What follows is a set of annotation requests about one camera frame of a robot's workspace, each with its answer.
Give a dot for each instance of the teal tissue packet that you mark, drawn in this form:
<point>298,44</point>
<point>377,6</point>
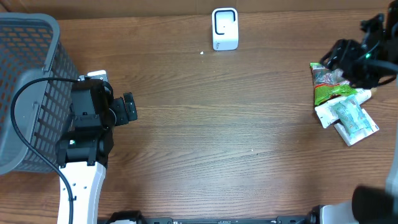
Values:
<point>351,116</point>

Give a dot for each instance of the white tube with gold cap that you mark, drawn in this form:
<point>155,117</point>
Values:
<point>325,111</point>

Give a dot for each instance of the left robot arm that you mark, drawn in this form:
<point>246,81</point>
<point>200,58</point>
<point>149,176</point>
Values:
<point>83,151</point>

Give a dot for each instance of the white Hansaplast plaster box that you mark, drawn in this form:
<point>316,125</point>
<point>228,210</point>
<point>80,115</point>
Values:
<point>359,135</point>

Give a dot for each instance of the grey plastic shopping basket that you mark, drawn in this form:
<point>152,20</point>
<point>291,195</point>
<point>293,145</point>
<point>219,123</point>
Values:
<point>31,49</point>

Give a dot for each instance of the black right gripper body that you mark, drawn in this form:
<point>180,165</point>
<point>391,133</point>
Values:
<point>346,51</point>

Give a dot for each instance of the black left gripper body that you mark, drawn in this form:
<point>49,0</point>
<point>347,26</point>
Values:
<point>119,107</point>

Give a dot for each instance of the white barcode scanner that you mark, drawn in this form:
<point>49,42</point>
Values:
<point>225,29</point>

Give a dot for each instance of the colourful Haribo candy bag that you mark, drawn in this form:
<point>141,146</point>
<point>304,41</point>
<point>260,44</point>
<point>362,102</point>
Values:
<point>329,84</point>

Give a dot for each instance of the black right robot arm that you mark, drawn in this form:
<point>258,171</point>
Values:
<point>368,204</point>

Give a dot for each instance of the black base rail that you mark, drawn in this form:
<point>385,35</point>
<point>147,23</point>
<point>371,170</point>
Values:
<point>137,217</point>

